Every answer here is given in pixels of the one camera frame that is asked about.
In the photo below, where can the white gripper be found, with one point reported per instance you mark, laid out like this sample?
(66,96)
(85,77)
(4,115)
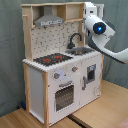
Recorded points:
(89,10)

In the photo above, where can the red stove knob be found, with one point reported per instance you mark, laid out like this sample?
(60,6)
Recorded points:
(74,69)
(56,75)

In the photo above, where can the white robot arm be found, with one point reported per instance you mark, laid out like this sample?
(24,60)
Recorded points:
(101,31)

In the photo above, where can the wooden toy kitchen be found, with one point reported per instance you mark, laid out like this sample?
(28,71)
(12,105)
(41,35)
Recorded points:
(46,40)

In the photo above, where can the black toy faucet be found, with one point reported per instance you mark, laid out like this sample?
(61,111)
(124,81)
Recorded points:
(73,41)

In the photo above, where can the grey toy sink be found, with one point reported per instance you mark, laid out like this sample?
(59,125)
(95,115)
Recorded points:
(79,51)

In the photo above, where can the grey range hood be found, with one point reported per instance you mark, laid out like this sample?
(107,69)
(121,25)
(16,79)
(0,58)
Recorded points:
(48,18)

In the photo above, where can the white fridge door dispenser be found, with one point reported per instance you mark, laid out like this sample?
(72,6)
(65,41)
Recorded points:
(91,70)

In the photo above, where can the black stovetop red burners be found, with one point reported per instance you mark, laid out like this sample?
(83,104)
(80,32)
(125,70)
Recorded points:
(52,59)

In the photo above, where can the oven door with window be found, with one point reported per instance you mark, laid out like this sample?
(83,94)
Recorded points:
(63,97)

